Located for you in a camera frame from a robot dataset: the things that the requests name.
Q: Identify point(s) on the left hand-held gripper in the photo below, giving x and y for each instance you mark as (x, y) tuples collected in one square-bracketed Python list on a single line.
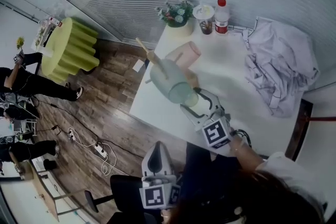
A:
[(155, 196)]

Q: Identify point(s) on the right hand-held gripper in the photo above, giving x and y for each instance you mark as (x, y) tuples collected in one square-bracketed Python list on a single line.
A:
[(215, 132)]

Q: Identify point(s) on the teal textured cup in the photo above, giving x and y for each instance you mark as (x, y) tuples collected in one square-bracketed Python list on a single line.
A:
[(170, 81)]

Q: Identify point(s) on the pink cup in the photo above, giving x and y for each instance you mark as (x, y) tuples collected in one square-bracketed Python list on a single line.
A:
[(186, 53)]

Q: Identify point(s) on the wooden cup rack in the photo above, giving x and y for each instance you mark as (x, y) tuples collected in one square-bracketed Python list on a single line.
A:
[(153, 56)]

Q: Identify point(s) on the person's right forearm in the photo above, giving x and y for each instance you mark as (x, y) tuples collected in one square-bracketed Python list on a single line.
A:
[(246, 157)]

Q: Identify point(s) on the person's left forearm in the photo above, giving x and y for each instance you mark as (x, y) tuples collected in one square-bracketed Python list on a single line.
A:
[(166, 213)]

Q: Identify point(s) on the clear lidded drink cup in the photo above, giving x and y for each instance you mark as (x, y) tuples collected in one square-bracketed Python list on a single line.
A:
[(203, 17)]

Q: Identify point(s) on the black office chair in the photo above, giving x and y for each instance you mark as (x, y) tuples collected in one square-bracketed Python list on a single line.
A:
[(126, 194)]

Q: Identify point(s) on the pale wrist bangle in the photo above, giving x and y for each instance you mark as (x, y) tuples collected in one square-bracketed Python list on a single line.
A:
[(237, 149), (165, 211)]

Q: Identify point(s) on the person's dark clothing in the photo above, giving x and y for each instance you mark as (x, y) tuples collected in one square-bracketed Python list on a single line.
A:
[(204, 170)]

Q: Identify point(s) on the long white power strip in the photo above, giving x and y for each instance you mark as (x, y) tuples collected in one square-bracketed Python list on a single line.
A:
[(101, 150)]

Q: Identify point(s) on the white paper sheet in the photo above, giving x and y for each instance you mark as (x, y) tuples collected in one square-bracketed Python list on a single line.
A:
[(138, 65)]

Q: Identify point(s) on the crumpled white cloth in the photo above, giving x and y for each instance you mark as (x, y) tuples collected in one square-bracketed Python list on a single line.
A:
[(281, 65)]

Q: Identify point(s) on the short white power strip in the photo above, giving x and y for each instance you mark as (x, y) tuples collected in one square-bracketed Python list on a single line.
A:
[(71, 133)]

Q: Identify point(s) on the red-capped plastic bottle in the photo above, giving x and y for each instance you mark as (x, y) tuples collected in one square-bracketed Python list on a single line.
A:
[(56, 21), (221, 19)]

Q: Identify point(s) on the potted flower plant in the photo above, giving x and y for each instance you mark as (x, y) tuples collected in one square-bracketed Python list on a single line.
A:
[(177, 17)]

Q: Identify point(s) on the person's white shirt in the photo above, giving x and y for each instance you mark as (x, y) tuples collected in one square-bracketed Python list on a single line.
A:
[(288, 173)]

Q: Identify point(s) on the reddish-brown coat rack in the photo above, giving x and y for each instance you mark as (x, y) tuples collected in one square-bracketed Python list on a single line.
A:
[(320, 119)]

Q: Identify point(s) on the light wooden desk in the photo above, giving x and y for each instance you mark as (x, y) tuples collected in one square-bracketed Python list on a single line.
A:
[(42, 189)]

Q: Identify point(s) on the round table with green cloth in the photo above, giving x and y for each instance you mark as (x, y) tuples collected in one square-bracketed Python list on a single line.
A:
[(63, 44)]

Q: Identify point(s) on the yellow flower bunch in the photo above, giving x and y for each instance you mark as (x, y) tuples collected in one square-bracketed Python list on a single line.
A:
[(20, 43)]

